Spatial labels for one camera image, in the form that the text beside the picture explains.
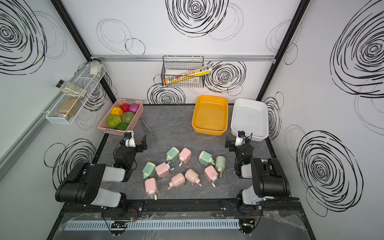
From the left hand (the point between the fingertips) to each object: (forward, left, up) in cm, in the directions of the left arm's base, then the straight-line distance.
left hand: (136, 135), depth 88 cm
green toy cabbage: (+14, +21, -5) cm, 26 cm away
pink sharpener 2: (-22, -34, -4) cm, 41 cm away
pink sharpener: (-20, -44, -5) cm, 49 cm away
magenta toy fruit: (+27, +11, -5) cm, 30 cm away
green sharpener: (-10, -23, -4) cm, 25 cm away
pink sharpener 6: (-10, -29, -5) cm, 32 cm away
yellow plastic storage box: (+23, -46, -7) cm, 52 cm away
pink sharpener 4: (-27, -14, -6) cm, 31 cm away
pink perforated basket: (+11, +14, -8) cm, 19 cm away
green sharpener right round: (-15, -50, -3) cm, 52 cm away
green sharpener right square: (-11, -42, -5) cm, 43 cm away
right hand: (+2, -60, 0) cm, 60 cm away
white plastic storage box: (+28, -78, -11) cm, 84 cm away
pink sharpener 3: (-24, -27, -4) cm, 36 cm away
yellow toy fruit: (+23, +22, -5) cm, 33 cm away
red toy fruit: (+29, +18, -6) cm, 35 cm away
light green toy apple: (+18, +13, -4) cm, 22 cm away
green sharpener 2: (-19, -11, -5) cm, 22 cm away
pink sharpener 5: (-19, -18, -4) cm, 27 cm away
